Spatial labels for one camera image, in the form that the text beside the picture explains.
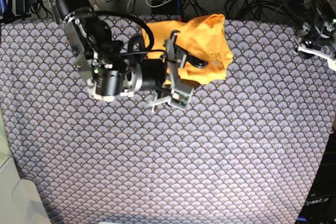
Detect white plastic bin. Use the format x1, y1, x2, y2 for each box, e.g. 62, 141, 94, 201
0, 113, 52, 224

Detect black OpenArm box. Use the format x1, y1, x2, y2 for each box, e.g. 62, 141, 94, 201
296, 133, 335, 223

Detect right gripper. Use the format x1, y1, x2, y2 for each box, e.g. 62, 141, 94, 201
87, 30, 209, 112

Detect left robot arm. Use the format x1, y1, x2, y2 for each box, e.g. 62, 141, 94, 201
280, 0, 335, 71

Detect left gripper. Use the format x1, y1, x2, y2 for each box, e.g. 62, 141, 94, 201
295, 20, 336, 71

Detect blue fan-pattern table cloth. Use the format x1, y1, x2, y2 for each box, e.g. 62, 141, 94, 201
1, 19, 335, 223

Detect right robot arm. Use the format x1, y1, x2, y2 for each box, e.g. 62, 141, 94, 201
48, 0, 208, 110

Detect yellow T-shirt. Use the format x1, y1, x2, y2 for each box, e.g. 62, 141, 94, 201
148, 14, 234, 85

